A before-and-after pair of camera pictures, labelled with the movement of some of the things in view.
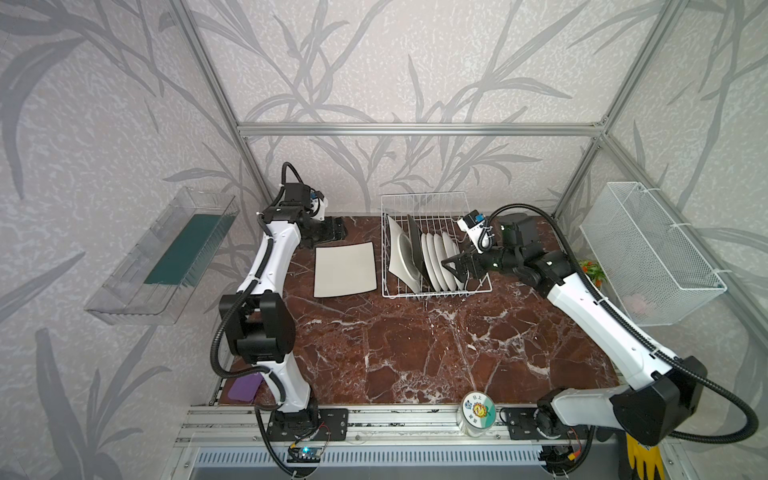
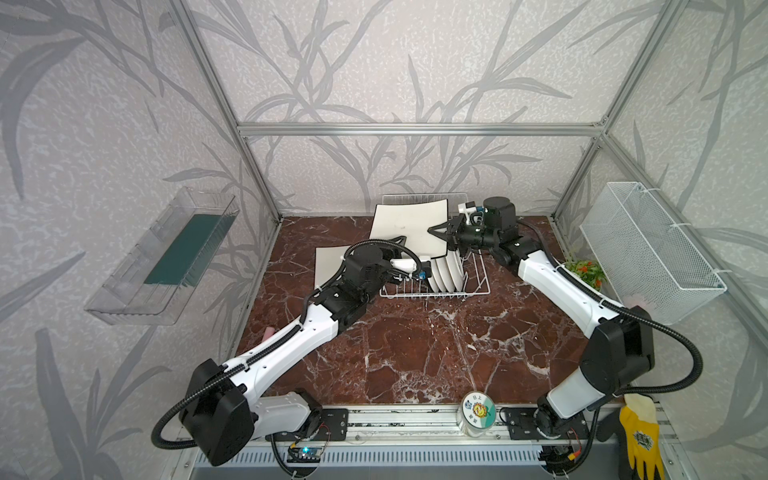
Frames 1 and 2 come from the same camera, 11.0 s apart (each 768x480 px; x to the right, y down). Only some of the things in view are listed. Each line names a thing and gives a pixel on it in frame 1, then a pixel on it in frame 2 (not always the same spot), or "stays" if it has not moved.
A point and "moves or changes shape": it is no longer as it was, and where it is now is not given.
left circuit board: x=304 y=454 stays
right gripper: x=474 y=263 -> x=455 y=233
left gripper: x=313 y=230 -> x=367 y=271
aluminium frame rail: x=419 y=129 stays
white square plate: x=402 y=260 moves or changes shape
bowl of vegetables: x=595 y=273 stays
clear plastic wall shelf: x=153 y=282 stays
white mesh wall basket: x=655 y=275 stays
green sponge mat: x=191 y=250 stays
